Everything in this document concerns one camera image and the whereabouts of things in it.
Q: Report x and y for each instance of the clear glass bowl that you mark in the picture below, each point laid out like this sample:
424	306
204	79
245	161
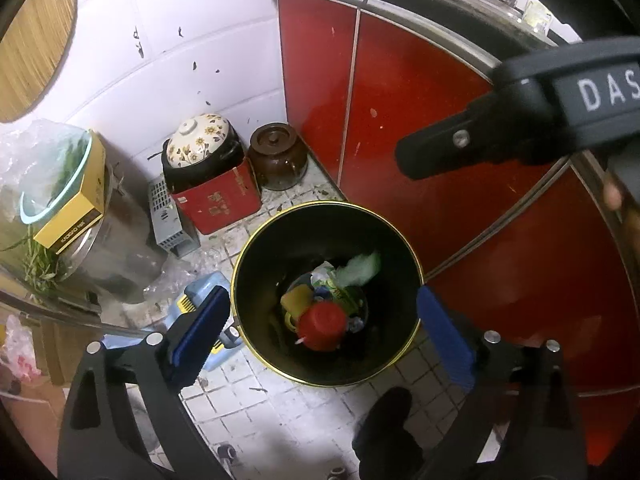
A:
55	170

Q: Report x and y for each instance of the large blue white wrapper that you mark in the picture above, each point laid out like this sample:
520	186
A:
357	325

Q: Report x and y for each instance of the bag of green vegetables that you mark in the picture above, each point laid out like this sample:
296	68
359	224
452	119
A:
20	240

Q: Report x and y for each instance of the floral ceramic lid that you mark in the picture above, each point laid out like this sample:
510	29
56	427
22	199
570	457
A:
200	137

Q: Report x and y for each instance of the red tin box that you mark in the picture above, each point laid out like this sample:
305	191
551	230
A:
220	205

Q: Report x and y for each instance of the yellow sponge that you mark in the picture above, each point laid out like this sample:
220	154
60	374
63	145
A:
295	300

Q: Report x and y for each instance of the pink white plastic bag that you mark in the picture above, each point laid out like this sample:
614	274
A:
20	350

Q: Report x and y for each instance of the person's right hand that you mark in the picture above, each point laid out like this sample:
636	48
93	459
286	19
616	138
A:
612	195

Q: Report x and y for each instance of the red plastic cup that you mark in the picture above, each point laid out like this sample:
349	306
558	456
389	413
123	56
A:
322	325

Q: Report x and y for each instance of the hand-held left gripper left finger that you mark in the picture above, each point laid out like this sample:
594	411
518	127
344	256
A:
200	330

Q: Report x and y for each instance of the grey metal pot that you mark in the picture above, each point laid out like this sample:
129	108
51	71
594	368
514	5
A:
125	240

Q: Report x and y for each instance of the grey plastic crate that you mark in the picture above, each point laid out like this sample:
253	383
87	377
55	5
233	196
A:
167	220

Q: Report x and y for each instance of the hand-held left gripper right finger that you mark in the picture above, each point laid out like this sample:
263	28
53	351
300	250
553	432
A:
445	335

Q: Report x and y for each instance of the wooden cutting board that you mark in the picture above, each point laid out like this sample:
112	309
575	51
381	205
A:
35	50

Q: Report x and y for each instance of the red cabinet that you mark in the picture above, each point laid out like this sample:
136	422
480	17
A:
400	85

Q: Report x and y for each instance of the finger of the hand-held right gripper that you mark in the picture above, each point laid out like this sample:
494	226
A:
480	140

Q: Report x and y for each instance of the brown ceramic jar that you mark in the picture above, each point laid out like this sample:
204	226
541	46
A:
277	160

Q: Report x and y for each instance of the black cooking pot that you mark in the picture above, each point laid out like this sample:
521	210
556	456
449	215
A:
210	172

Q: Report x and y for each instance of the yellow cardboard box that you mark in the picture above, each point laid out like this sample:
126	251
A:
75	210

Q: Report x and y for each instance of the black bin with gold rim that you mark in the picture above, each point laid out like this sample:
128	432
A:
260	280

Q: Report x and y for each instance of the green yellow cartoon wrapper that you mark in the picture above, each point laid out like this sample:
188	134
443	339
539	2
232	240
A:
330	285

